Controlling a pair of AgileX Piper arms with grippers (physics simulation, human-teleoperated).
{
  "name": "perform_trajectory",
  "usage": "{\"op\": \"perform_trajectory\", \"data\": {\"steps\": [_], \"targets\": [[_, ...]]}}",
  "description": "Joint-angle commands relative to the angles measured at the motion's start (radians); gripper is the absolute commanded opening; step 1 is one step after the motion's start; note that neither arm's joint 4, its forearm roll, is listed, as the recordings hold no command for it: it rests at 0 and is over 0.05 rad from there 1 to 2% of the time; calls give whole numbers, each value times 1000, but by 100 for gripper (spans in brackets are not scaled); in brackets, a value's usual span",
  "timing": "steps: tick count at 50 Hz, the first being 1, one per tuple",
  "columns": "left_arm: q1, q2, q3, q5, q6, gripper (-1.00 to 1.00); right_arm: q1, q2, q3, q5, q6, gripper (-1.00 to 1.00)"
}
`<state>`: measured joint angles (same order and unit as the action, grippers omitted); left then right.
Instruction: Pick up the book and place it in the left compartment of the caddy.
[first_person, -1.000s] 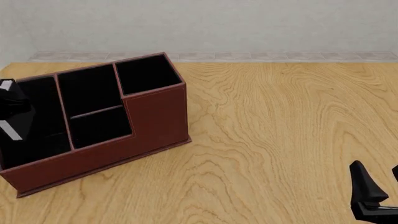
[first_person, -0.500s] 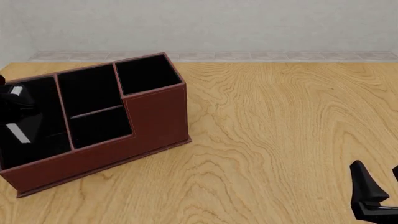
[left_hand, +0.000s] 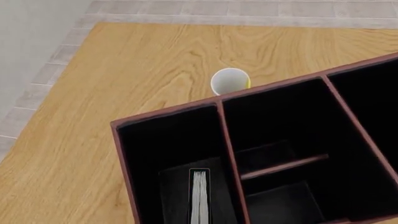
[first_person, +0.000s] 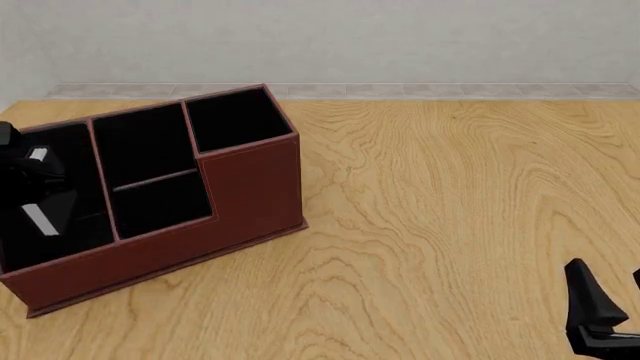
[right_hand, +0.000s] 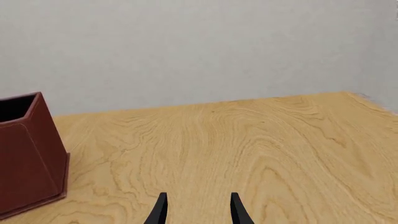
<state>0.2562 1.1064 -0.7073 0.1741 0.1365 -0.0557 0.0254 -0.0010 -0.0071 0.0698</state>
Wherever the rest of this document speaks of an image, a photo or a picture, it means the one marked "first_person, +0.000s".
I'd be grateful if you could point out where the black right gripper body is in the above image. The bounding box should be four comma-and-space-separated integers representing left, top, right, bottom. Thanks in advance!
564, 324, 640, 357

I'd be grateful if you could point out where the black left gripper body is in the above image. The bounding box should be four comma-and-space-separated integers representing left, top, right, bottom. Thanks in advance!
0, 186, 80, 247

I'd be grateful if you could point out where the red-brown desk caddy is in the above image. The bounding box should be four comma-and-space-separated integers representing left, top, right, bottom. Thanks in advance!
0, 83, 310, 320

